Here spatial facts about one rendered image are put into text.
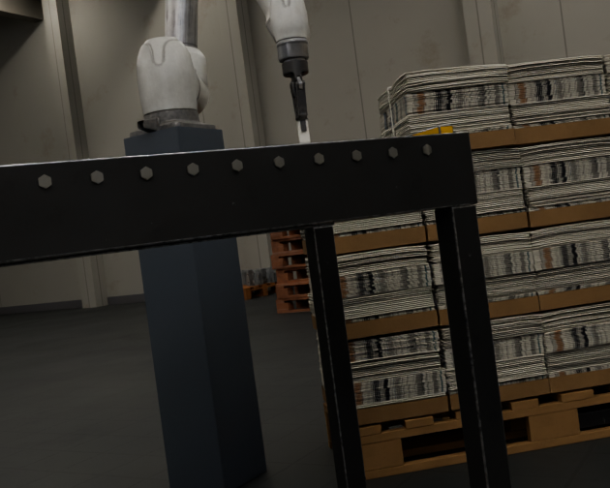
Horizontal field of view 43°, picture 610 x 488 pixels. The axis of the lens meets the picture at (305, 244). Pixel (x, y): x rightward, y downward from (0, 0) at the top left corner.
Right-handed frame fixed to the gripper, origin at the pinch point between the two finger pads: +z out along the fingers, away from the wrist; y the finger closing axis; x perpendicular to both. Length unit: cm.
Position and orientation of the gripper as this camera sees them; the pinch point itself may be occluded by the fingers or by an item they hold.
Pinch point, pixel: (303, 132)
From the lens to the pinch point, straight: 223.7
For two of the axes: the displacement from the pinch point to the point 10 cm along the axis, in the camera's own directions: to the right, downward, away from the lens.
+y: -1.4, 0.1, 9.9
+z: 1.3, 9.9, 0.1
